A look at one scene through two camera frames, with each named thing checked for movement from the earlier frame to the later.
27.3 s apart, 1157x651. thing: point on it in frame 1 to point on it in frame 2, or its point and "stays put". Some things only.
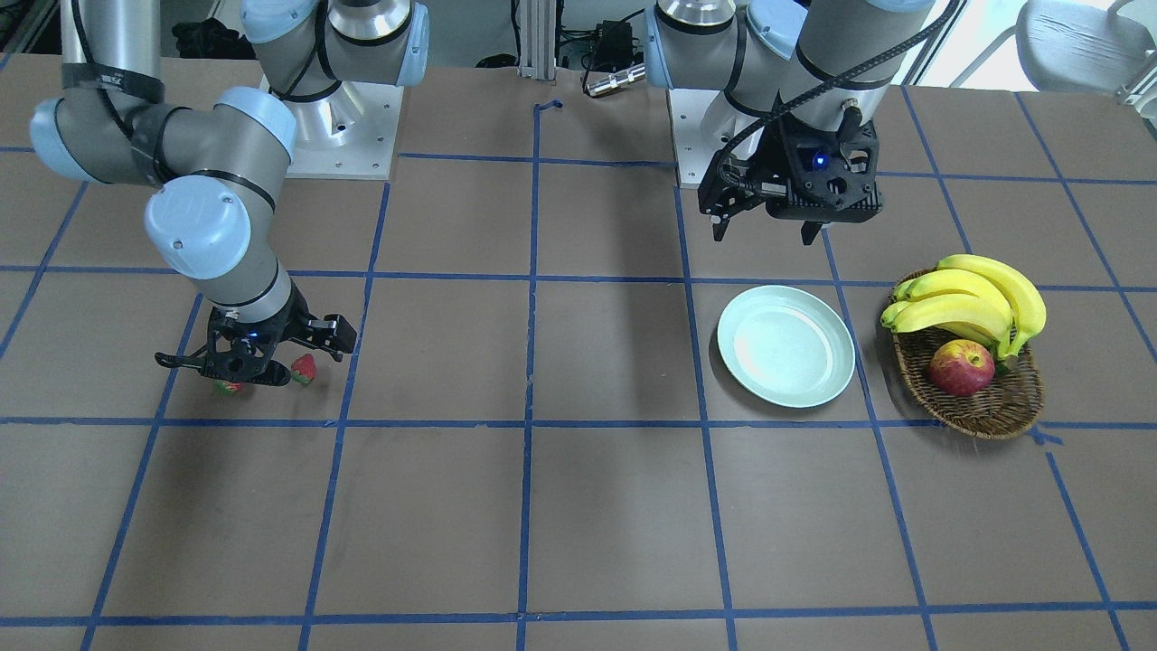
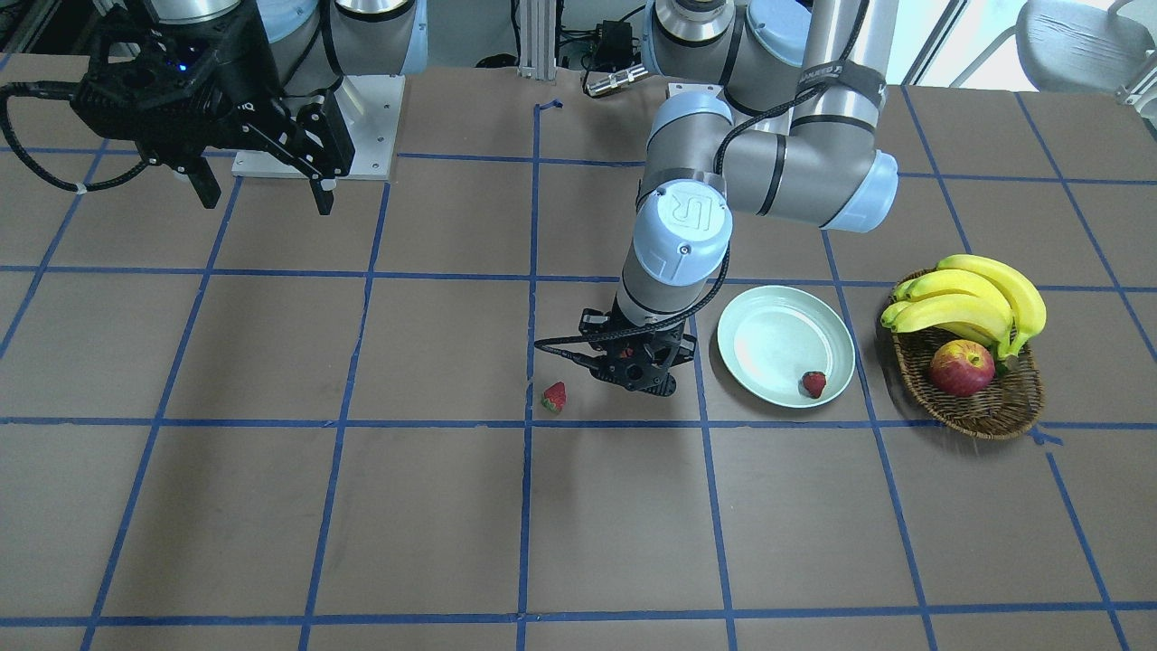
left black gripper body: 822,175 to 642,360
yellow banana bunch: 975,295 stays put
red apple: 962,367 stays put
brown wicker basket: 1010,404 stays put
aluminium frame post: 538,40 stays put
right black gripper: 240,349 to 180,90
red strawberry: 230,388 to 554,397
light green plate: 787,345 stays put
